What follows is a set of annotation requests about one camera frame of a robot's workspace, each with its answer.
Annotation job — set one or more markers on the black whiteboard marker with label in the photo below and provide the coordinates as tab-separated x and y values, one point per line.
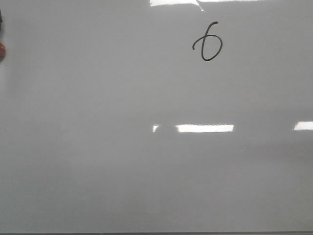
2	47

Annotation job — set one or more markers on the white glossy whiteboard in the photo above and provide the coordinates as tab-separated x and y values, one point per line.
141	116

